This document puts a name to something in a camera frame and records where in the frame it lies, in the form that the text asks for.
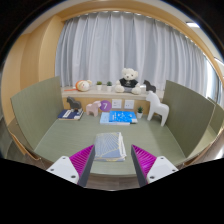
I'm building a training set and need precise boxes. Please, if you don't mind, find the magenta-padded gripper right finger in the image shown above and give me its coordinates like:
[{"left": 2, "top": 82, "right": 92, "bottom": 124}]
[{"left": 130, "top": 143, "right": 180, "bottom": 188}]

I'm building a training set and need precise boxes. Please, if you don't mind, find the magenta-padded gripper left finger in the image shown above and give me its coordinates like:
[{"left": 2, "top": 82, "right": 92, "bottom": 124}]
[{"left": 45, "top": 143, "right": 96, "bottom": 188}]

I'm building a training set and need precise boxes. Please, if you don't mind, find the navy blue book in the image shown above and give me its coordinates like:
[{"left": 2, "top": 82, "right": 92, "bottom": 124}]
[{"left": 57, "top": 109, "right": 85, "bottom": 121}]

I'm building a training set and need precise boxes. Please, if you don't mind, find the tiny potted plant white pot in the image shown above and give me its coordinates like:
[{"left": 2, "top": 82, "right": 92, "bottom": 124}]
[{"left": 136, "top": 105, "right": 145, "bottom": 119}]

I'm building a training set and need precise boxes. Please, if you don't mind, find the green desk partition panel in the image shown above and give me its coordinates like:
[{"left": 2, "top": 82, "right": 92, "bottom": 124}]
[
  {"left": 161, "top": 79, "right": 216, "bottom": 158},
  {"left": 9, "top": 76, "right": 65, "bottom": 151}
]

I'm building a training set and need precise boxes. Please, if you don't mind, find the white wooden horse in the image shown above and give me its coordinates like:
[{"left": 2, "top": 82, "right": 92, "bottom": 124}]
[{"left": 145, "top": 90, "right": 170, "bottom": 128}]

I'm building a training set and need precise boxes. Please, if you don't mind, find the bright blue book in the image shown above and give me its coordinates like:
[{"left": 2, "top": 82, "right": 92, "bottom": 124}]
[{"left": 108, "top": 110, "right": 138, "bottom": 124}]

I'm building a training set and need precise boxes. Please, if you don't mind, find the light blue book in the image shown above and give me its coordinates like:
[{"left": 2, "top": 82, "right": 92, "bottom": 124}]
[{"left": 99, "top": 111, "right": 132, "bottom": 126}]

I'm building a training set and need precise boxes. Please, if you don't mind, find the pink wooden horse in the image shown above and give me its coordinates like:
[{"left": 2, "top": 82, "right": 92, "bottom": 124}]
[{"left": 85, "top": 100, "right": 102, "bottom": 118}]

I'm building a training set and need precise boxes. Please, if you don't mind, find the purple round number sign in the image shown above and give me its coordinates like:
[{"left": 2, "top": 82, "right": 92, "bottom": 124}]
[{"left": 99, "top": 99, "right": 113, "bottom": 112}]

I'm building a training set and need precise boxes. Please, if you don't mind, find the small dark wooden horse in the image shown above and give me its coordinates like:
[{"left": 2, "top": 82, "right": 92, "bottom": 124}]
[{"left": 143, "top": 79, "right": 157, "bottom": 94}]

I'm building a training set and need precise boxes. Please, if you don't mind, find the wooden desk back ledge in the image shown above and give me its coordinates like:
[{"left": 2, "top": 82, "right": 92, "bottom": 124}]
[{"left": 60, "top": 85, "right": 166, "bottom": 116}]

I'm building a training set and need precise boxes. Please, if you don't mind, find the orange and white plush toy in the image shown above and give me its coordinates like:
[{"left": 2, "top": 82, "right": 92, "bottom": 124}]
[{"left": 75, "top": 79, "right": 93, "bottom": 93}]

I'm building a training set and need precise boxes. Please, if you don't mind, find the small potted plant white pot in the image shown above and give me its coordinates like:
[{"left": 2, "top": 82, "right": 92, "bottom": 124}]
[
  {"left": 95, "top": 80, "right": 104, "bottom": 92},
  {"left": 105, "top": 80, "right": 114, "bottom": 93}
]

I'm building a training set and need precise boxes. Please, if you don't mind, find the white teddy bear black shirt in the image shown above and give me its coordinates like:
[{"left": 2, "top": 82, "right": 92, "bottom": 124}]
[{"left": 114, "top": 67, "right": 142, "bottom": 95}]

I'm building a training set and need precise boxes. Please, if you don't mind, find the grey-white curtain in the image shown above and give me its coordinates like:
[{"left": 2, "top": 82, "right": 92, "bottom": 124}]
[{"left": 54, "top": 11, "right": 214, "bottom": 101}]

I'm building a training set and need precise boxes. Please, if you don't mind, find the white ceiling light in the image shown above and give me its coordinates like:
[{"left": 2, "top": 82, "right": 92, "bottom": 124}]
[{"left": 185, "top": 21, "right": 200, "bottom": 29}]

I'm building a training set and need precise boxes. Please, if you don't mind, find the white wall socket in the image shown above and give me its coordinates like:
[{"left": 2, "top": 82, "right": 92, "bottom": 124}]
[
  {"left": 123, "top": 99, "right": 135, "bottom": 110},
  {"left": 111, "top": 98, "right": 123, "bottom": 110}
]

